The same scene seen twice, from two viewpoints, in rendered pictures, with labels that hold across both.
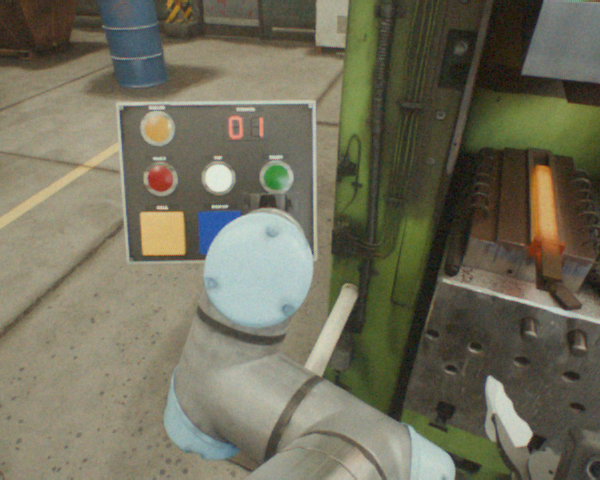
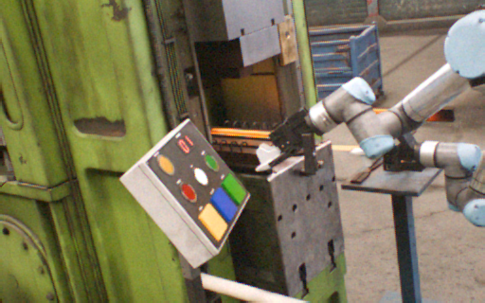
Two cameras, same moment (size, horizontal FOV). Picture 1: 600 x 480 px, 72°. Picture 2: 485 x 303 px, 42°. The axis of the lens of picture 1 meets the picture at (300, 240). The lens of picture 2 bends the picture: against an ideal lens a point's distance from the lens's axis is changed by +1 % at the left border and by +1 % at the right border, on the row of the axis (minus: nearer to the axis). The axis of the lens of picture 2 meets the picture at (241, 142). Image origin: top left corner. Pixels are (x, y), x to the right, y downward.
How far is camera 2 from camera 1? 1.55 m
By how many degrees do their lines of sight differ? 65
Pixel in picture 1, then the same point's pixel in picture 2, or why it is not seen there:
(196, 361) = (374, 121)
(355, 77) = (153, 115)
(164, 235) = (215, 221)
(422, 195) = not seen: hidden behind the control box
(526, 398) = (318, 220)
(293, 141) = (200, 141)
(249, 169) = (203, 165)
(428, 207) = not seen: hidden behind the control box
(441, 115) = (194, 114)
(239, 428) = (393, 123)
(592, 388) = (328, 187)
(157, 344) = not seen: outside the picture
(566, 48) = (251, 51)
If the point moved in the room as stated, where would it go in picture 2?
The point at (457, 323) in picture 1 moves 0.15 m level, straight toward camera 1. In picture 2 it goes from (284, 200) to (320, 207)
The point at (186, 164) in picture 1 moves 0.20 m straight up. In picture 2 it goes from (188, 177) to (171, 99)
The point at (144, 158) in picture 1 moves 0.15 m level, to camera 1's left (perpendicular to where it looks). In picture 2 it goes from (174, 185) to (150, 212)
